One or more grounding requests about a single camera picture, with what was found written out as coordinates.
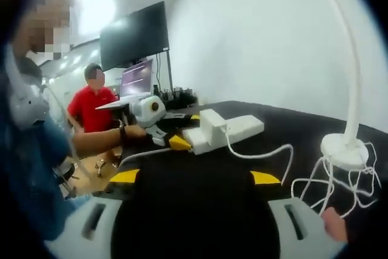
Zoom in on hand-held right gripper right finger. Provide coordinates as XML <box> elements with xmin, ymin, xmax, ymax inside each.
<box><xmin>249</xmin><ymin>171</ymin><xmax>336</xmax><ymax>245</ymax></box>

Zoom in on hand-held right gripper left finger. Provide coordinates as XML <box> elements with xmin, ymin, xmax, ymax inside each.
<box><xmin>45</xmin><ymin>168</ymin><xmax>142</xmax><ymax>252</ymax></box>

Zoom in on white lamp plug adapter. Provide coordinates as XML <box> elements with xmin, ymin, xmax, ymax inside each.
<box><xmin>199</xmin><ymin>109</ymin><xmax>231</xmax><ymax>147</ymax></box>

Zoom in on white power strip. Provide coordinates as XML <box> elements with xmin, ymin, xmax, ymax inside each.
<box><xmin>181</xmin><ymin>115</ymin><xmax>264</xmax><ymax>156</ymax></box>

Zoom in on white desk lamp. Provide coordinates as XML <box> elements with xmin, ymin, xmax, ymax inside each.
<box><xmin>318</xmin><ymin>0</ymin><xmax>370</xmax><ymax>169</ymax></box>

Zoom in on person's left hand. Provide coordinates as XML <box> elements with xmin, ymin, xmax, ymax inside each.
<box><xmin>124</xmin><ymin>124</ymin><xmax>150</xmax><ymax>144</ymax></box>

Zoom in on person's right hand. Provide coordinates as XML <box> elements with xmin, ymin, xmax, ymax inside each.
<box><xmin>321</xmin><ymin>207</ymin><xmax>347</xmax><ymax>243</ymax></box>

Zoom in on dark cluttered counter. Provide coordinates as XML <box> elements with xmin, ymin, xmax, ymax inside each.
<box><xmin>153</xmin><ymin>84</ymin><xmax>199</xmax><ymax>111</ymax></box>

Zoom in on silver laptop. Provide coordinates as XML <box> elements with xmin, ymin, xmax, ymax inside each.
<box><xmin>95</xmin><ymin>58</ymin><xmax>155</xmax><ymax>111</ymax></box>

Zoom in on black monitor stand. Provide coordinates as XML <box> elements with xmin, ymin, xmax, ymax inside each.
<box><xmin>155</xmin><ymin>49</ymin><xmax>174</xmax><ymax>96</ymax></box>

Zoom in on black round stool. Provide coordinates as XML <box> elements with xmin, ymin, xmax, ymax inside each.
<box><xmin>52</xmin><ymin>161</ymin><xmax>78</xmax><ymax>195</ymax></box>

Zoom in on person in blue shirt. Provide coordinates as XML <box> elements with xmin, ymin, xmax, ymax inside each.
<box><xmin>0</xmin><ymin>43</ymin><xmax>78</xmax><ymax>241</ymax></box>

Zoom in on white power strip cable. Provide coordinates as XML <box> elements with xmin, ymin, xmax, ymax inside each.
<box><xmin>118</xmin><ymin>146</ymin><xmax>175</xmax><ymax>170</ymax></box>

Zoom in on black wall monitor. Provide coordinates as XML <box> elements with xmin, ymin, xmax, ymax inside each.
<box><xmin>99</xmin><ymin>1</ymin><xmax>170</xmax><ymax>72</ymax></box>

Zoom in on white lamp cable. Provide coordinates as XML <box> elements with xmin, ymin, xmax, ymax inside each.
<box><xmin>226</xmin><ymin>125</ymin><xmax>383</xmax><ymax>219</ymax></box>

